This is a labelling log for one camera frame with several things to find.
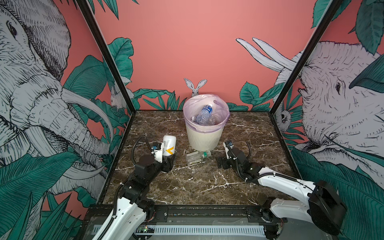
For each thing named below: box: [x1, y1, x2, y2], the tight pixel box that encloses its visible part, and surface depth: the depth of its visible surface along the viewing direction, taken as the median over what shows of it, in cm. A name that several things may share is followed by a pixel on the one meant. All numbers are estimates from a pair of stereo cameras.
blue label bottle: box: [196, 103, 213, 125], surface depth 90 cm
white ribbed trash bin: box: [187, 126, 224, 151], surface depth 87 cm
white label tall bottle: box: [162, 135, 177, 156], surface depth 73 cm
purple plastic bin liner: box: [183, 94, 231, 134], surface depth 90 cm
